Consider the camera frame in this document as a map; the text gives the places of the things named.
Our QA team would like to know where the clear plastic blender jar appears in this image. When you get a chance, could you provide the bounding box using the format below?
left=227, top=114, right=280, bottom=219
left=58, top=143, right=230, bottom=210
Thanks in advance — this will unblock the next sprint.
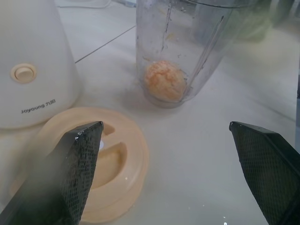
left=135, top=0, right=242, bottom=109

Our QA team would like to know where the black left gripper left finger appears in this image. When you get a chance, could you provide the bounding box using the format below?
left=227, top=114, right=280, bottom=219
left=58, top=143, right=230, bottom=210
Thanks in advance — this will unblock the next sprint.
left=0, top=120, right=105, bottom=225

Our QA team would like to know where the white blender base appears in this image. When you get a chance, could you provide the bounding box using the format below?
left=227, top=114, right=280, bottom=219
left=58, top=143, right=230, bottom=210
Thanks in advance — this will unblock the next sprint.
left=0, top=0, right=84, bottom=130

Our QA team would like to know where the cream blender jar lid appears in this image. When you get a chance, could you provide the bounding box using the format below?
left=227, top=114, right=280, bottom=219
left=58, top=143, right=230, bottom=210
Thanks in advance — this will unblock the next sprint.
left=8, top=106, right=150, bottom=223

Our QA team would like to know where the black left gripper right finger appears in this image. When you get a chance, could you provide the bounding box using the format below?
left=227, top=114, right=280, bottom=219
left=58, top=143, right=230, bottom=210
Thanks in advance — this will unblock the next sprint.
left=229, top=121, right=300, bottom=225

